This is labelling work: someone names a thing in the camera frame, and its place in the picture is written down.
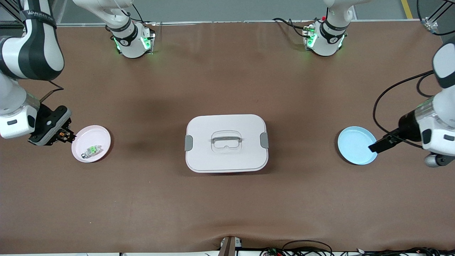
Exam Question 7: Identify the pink round plate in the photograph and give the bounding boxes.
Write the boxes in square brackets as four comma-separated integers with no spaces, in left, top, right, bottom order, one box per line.
[71,125,112,163]

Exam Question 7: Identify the light blue round plate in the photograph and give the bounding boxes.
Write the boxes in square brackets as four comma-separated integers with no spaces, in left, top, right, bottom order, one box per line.
[337,126,379,165]

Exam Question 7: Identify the white lidded box, grey latches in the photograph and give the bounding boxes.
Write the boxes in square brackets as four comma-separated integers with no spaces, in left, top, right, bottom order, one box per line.
[184,114,269,174]

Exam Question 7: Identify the brown table mat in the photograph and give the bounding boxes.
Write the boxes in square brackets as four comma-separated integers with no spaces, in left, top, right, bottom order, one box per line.
[0,20,455,255]

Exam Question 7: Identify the green switch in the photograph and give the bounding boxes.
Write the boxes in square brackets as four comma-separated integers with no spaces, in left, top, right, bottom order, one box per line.
[81,144,104,159]

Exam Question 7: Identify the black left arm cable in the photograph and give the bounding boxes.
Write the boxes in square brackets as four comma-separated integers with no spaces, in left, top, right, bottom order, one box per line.
[372,0,455,150]

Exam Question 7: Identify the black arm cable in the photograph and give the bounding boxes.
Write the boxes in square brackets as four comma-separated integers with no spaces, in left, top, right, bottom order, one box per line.
[372,0,455,150]
[38,80,65,104]

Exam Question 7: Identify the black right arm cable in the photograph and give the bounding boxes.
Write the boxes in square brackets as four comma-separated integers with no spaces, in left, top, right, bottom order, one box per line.
[38,80,65,104]

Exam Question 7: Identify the black looped cable bundle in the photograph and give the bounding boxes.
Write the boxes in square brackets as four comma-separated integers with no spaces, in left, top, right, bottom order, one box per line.
[259,240,334,256]

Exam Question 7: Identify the black base cable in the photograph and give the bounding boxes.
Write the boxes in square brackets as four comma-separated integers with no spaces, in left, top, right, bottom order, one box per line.
[273,17,312,39]
[131,3,157,26]

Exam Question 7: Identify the brown camera mount bracket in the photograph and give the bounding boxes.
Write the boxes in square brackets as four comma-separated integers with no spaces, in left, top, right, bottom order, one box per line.
[218,236,243,256]

